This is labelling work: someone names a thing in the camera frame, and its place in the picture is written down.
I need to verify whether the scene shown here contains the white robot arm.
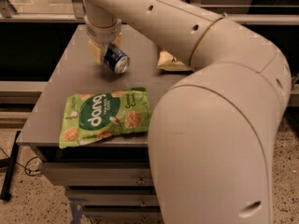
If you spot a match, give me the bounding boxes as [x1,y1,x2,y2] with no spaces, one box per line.
[84,0,291,224]

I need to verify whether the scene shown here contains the brown sea salt chips bag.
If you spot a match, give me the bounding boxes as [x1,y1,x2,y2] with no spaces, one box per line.
[157,49,192,72]

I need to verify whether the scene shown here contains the grey drawer cabinet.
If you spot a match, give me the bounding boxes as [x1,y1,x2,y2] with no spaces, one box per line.
[18,25,184,224]

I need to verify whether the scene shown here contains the grey drawer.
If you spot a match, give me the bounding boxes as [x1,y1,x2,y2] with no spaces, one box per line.
[82,206,163,222]
[65,189,159,207]
[39,162,153,187]

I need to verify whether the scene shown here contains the top grey drawer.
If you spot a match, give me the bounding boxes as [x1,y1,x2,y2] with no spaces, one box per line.
[39,162,153,187]

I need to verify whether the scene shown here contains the green dang chips bag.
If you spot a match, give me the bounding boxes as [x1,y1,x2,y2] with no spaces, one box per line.
[59,88,151,148]

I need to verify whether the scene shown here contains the blue pepsi can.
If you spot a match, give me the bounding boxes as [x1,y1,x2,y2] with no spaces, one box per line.
[104,43,130,75]

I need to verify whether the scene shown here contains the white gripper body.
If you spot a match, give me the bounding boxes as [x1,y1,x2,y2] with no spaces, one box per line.
[84,17,121,44]

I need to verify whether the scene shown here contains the black floor cable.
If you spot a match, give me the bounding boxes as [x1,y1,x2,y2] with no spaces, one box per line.
[0,147,42,176]

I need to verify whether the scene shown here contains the black stand leg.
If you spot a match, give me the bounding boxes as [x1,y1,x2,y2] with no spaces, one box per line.
[0,131,21,202]

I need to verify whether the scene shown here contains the middle grey drawer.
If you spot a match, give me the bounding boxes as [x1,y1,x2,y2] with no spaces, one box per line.
[65,189,159,207]

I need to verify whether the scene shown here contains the bottom grey drawer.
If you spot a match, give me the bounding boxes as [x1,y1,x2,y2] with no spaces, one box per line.
[82,206,163,222]

